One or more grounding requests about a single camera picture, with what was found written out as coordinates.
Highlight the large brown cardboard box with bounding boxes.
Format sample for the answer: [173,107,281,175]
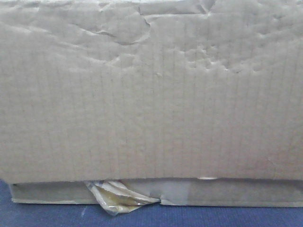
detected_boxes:
[0,0,303,207]

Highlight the crumpled clear packing tape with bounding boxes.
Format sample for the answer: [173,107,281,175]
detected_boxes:
[84,181,160,216]

